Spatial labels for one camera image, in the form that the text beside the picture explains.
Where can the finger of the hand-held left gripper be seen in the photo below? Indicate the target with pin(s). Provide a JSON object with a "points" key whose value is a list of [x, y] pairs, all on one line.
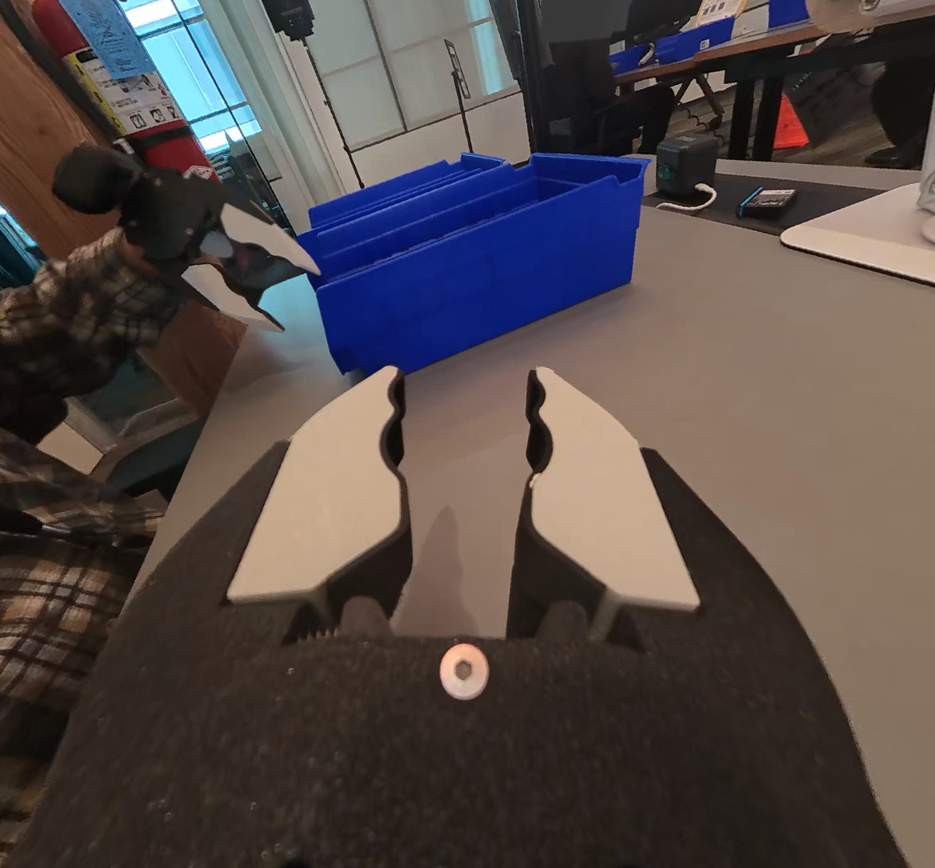
{"points": [[226, 298], [263, 236]]}

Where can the wooden office desk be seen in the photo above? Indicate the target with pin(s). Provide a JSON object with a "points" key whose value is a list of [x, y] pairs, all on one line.
{"points": [[767, 42]]}

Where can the white board stand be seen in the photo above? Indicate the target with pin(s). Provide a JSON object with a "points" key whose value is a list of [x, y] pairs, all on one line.
{"points": [[854, 239]]}

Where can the black charger case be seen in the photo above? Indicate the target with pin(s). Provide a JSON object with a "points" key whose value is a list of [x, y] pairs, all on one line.
{"points": [[686, 159]]}

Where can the black sign stand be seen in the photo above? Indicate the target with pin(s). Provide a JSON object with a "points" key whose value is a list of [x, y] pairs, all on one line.
{"points": [[456, 71]]}

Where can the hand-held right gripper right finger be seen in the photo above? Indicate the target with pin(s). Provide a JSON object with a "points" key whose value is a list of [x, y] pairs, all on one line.
{"points": [[606, 517]]}

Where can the blue paper tag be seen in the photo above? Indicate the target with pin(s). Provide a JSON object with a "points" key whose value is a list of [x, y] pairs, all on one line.
{"points": [[95, 28]]}

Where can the blue storage bin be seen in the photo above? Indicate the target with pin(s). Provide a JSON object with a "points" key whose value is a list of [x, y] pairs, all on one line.
{"points": [[694, 42], [787, 9], [628, 58]]}

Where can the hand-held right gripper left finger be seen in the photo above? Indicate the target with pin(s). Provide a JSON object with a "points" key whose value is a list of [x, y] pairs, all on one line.
{"points": [[329, 510]]}

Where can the red fire extinguisher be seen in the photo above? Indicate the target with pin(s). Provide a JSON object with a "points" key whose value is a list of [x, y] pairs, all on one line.
{"points": [[51, 24]]}

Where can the person's left forearm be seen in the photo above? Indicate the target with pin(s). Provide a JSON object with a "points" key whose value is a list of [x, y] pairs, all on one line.
{"points": [[73, 313]]}

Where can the orange traffic cone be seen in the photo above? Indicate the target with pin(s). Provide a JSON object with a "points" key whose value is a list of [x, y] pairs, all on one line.
{"points": [[789, 124]]}

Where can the blue plastic object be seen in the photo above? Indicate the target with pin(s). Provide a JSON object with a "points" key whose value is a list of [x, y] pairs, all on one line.
{"points": [[475, 298]]}

